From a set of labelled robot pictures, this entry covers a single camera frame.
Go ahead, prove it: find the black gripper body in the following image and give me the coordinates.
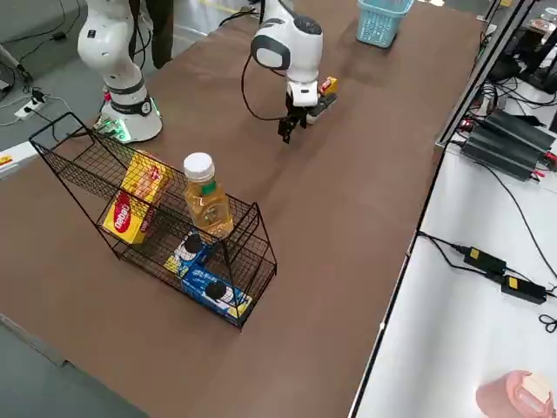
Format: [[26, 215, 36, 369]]
[[285, 102, 323, 127]]

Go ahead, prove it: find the black equipment stand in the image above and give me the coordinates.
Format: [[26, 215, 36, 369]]
[[517, 25, 557, 95]]

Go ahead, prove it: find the white box with warning label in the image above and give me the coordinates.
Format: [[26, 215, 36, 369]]
[[0, 141, 41, 182]]

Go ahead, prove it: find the black wire shelf rack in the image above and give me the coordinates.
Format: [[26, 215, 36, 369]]
[[28, 111, 279, 331]]

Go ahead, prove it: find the black power adapter yellow label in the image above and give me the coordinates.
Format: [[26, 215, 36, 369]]
[[499, 273, 548, 306], [462, 246, 509, 274]]

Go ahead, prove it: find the black adapter cable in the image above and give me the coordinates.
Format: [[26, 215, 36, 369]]
[[416, 232, 491, 276]]

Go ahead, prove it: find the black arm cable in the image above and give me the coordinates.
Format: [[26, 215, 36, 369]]
[[240, 0, 292, 123]]

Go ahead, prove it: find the pink round object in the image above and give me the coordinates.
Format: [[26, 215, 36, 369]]
[[474, 369, 557, 418]]

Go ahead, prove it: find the blue cookie box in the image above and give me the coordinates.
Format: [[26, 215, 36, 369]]
[[164, 229, 215, 276], [180, 266, 254, 327]]

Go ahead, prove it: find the person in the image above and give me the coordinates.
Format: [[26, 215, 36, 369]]
[[142, 0, 176, 70]]

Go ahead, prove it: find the aluminium frame rail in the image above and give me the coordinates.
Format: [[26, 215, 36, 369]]
[[434, 0, 537, 148]]

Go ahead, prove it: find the black power supply cable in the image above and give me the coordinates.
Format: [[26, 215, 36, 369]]
[[477, 159, 557, 280]]

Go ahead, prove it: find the black ribbed power supply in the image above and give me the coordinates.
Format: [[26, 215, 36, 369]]
[[484, 108, 557, 152], [460, 125, 546, 182]]

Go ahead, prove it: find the light blue plastic basket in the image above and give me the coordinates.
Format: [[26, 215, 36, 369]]
[[356, 0, 415, 49]]

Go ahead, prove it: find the white power strip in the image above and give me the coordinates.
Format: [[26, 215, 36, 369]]
[[14, 96, 50, 119]]

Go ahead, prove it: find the white side table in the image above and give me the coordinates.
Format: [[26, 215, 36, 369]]
[[347, 73, 557, 418]]

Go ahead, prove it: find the yellow tea bottle white cap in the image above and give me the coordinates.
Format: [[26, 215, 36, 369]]
[[182, 152, 235, 239]]

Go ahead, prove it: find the yellow nabati wafer box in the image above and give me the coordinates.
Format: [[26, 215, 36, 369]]
[[312, 76, 340, 115], [102, 191, 157, 246]]

